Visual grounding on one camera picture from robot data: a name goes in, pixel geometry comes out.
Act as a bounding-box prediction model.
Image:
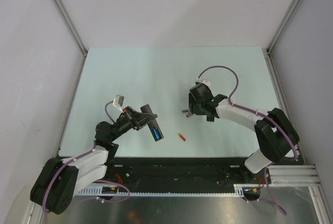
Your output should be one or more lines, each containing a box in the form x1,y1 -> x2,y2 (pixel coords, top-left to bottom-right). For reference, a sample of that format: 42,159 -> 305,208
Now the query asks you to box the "white slotted cable duct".
75,184 -> 261,198

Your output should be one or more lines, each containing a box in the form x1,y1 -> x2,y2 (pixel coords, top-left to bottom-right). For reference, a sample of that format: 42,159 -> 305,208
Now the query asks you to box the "purple cable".
43,100 -> 131,214
197,65 -> 300,216

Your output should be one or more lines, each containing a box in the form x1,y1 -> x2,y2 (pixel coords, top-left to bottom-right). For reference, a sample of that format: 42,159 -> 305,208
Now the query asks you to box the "aluminium frame post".
266,0 -> 303,56
52,0 -> 88,58

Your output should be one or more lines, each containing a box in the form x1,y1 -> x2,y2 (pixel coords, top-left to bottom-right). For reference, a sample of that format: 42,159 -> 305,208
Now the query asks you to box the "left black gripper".
109,106 -> 157,142

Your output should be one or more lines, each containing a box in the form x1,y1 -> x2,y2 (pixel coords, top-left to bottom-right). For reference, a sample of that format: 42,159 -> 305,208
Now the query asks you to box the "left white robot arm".
30,105 -> 163,215

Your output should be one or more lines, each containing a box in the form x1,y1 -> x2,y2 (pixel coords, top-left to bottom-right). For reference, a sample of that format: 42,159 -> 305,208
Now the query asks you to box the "black remote control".
140,104 -> 164,141

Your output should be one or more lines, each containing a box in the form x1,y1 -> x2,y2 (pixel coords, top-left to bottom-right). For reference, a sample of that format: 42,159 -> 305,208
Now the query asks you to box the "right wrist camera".
195,78 -> 211,89

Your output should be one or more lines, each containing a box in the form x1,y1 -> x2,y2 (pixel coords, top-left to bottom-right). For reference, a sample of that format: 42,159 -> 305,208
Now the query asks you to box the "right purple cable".
197,65 -> 300,216

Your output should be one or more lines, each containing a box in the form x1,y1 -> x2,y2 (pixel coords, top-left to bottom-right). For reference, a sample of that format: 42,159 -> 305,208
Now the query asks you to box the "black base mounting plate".
53,156 -> 274,193

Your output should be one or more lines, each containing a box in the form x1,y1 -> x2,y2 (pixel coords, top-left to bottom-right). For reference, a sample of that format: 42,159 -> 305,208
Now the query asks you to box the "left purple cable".
43,100 -> 131,214

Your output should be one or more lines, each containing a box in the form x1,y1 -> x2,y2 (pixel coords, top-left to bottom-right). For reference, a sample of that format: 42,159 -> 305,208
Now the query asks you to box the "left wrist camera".
112,95 -> 124,111

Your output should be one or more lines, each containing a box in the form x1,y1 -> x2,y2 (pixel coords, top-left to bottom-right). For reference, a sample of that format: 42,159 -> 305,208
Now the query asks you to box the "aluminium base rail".
268,165 -> 321,187

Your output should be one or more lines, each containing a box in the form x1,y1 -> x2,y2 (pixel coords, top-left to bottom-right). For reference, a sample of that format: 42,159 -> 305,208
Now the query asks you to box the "left aluminium frame post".
52,0 -> 88,58

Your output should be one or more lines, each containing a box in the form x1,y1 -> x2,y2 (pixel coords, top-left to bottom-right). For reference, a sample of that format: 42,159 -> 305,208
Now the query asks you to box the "right aluminium frame post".
266,0 -> 303,56

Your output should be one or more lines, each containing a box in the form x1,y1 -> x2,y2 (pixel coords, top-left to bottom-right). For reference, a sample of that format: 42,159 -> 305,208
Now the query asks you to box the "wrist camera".
195,78 -> 211,89
112,95 -> 124,111

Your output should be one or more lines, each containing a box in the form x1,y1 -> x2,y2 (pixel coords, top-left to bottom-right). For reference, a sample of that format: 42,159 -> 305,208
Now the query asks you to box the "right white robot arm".
188,82 -> 300,183

